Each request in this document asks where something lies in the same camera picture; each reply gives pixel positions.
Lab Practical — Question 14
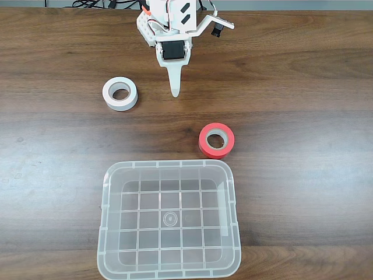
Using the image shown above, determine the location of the white tape roll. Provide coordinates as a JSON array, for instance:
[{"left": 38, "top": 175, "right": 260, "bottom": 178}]
[{"left": 101, "top": 76, "right": 139, "bottom": 112}]

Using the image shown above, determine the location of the clear plastic box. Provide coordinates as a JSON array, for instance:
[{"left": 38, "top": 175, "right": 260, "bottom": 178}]
[{"left": 97, "top": 159, "right": 242, "bottom": 280}]

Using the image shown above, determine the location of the red tape roll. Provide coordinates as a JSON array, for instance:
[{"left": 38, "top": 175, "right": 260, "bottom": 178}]
[{"left": 198, "top": 122, "right": 235, "bottom": 160}]

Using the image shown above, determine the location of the white red servo wire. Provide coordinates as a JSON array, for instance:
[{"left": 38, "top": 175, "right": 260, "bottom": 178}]
[{"left": 146, "top": 17, "right": 171, "bottom": 33}]

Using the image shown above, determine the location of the black camera on white bracket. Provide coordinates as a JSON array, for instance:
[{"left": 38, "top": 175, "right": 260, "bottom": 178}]
[{"left": 191, "top": 13, "right": 235, "bottom": 38}]

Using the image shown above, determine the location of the camera cable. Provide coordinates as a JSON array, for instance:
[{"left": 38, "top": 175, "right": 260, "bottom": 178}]
[{"left": 199, "top": 0, "right": 219, "bottom": 17}]

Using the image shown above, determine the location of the black cable bundle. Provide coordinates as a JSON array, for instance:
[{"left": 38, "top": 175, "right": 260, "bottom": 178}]
[{"left": 72, "top": 0, "right": 138, "bottom": 9}]

